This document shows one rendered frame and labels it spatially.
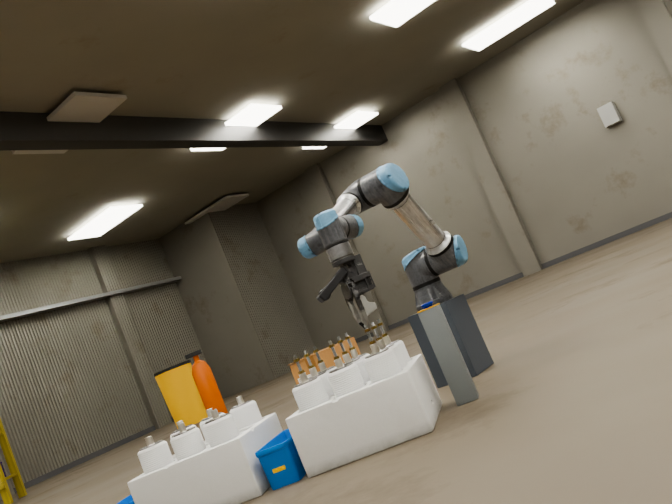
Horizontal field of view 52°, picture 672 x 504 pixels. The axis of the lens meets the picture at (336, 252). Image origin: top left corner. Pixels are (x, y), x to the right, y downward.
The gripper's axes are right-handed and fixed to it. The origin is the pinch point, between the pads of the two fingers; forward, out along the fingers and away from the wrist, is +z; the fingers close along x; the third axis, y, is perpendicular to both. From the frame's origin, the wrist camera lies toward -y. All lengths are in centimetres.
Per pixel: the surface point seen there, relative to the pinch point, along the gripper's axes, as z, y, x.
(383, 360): 11.7, 0.0, -4.7
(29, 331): -185, -188, 965
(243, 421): 15, -37, 44
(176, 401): 2, -32, 647
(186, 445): 13, -58, 28
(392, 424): 28.9, -5.2, -5.6
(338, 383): 13.0, -13.0, 2.6
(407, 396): 23.2, 0.9, -9.1
